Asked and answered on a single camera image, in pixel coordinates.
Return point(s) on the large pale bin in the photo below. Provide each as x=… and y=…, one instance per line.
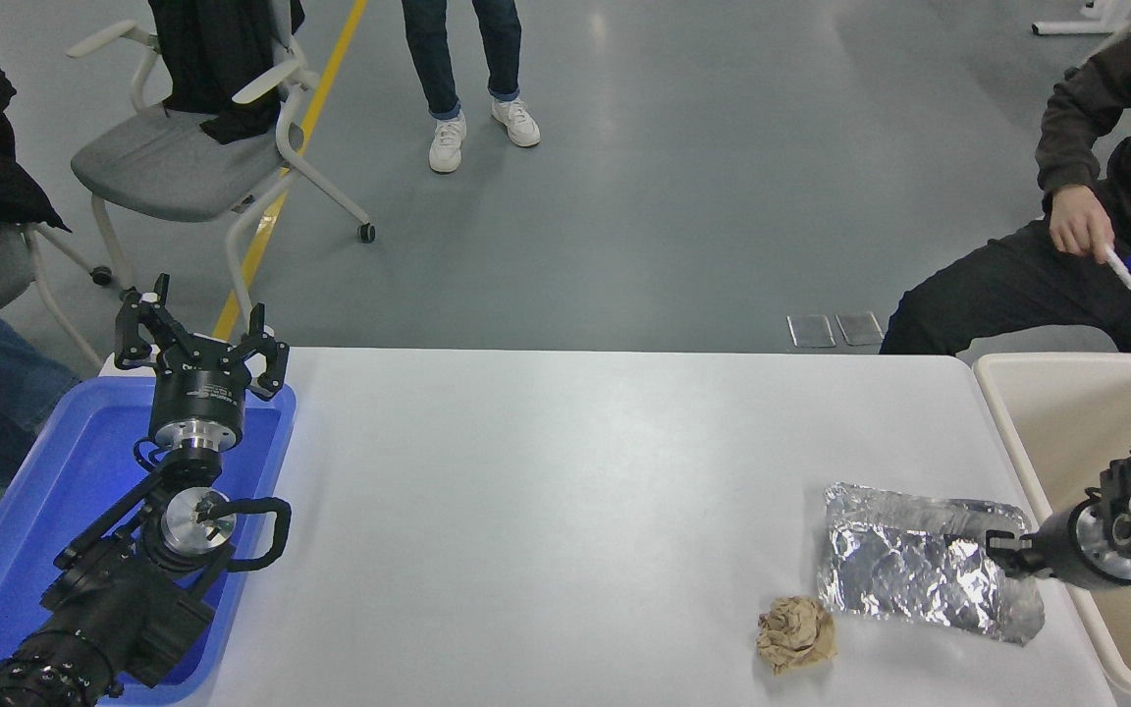
x=1096, y=432

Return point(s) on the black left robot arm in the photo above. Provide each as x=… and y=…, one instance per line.
x=114, y=609

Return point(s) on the silver foil tray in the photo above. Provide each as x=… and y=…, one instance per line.
x=899, y=570

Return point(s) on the standing person with white shoes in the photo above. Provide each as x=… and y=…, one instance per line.
x=438, y=59

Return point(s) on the seated person in black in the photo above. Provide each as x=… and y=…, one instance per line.
x=1017, y=285

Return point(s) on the blue plastic tray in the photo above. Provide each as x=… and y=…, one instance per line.
x=65, y=471

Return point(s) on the grey chair with white legs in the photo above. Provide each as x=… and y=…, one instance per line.
x=1, y=265

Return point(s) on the small white tube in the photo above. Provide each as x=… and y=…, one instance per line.
x=1120, y=267

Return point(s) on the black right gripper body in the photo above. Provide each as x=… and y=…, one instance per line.
x=1054, y=548

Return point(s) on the white furniture base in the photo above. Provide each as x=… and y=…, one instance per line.
x=1086, y=22

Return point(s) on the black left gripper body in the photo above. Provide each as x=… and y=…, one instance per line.
x=197, y=393

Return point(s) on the person's right hand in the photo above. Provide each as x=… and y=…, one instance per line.
x=1081, y=221

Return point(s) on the grey white office chair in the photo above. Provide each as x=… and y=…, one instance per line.
x=163, y=167

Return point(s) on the black jacket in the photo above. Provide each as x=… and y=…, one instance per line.
x=212, y=59

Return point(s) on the silver floor plate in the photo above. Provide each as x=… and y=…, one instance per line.
x=860, y=329
x=811, y=331

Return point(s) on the crumpled tan paper ball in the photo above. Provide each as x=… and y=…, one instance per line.
x=796, y=636

